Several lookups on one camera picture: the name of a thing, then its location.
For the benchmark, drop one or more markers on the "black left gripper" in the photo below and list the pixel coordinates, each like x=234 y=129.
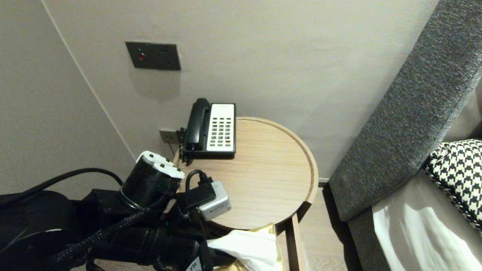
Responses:
x=218 y=261

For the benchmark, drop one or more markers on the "gold tissue pack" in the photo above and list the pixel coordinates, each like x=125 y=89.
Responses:
x=248 y=248

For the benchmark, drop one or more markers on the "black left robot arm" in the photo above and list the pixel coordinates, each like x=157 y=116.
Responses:
x=113 y=233

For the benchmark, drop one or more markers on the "round wooden side table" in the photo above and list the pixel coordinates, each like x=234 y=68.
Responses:
x=263 y=169

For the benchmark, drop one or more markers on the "white motor end cap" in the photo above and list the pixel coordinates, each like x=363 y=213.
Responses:
x=162 y=165

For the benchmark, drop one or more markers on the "black and white telephone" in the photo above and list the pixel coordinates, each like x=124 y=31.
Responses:
x=221 y=128

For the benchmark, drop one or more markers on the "black telephone handset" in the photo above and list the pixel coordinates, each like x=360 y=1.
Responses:
x=196 y=124

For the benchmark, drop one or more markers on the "white bed sheet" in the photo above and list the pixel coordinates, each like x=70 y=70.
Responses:
x=425 y=233

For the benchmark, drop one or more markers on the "grey fabric headboard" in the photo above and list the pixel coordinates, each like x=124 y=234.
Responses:
x=406 y=120

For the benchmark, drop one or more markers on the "black-white houndstooth pillow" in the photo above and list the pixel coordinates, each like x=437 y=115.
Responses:
x=459 y=177

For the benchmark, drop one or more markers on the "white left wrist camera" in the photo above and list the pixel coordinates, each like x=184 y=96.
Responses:
x=212 y=199

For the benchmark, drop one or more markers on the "brown wall baseboard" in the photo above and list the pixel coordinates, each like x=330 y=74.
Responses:
x=324 y=182

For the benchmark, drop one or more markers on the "metal wall socket plate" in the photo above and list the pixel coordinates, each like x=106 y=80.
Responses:
x=167 y=136

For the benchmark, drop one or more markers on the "dark wall switch panel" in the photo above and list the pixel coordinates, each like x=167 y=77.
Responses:
x=154 y=55

